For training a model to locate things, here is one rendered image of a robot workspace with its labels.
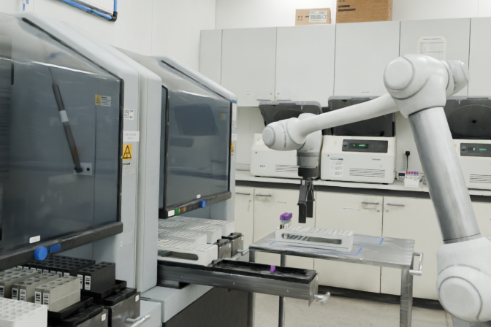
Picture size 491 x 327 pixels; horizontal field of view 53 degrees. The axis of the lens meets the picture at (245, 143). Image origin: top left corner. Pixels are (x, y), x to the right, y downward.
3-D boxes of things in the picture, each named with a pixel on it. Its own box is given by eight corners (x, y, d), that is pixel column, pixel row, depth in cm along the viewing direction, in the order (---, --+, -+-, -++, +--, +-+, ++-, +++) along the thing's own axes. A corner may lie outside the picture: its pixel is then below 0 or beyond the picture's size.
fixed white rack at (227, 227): (164, 233, 218) (164, 219, 218) (174, 228, 228) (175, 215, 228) (226, 239, 208) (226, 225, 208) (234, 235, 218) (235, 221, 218)
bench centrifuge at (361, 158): (319, 181, 384) (321, 93, 383) (332, 175, 443) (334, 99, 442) (393, 185, 366) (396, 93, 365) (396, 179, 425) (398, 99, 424)
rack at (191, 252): (128, 259, 171) (128, 241, 171) (143, 253, 181) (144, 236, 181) (206, 269, 162) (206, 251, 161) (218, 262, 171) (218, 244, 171)
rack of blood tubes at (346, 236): (274, 244, 195) (274, 228, 194) (280, 239, 204) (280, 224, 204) (349, 252, 185) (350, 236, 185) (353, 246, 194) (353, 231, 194)
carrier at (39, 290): (66, 298, 126) (67, 274, 126) (73, 299, 125) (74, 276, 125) (33, 313, 115) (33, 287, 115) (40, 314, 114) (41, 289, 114)
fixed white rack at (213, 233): (146, 239, 204) (147, 225, 204) (158, 235, 213) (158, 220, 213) (212, 247, 194) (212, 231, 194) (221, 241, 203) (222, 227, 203)
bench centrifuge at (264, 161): (248, 177, 405) (250, 99, 404) (271, 171, 463) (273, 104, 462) (314, 181, 385) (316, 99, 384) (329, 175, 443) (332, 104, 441)
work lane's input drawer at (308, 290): (116, 279, 171) (116, 253, 171) (137, 268, 184) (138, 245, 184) (323, 309, 147) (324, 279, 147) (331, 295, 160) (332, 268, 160)
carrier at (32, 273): (32, 292, 130) (32, 269, 129) (38, 293, 129) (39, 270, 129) (-4, 306, 119) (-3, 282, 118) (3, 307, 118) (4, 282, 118)
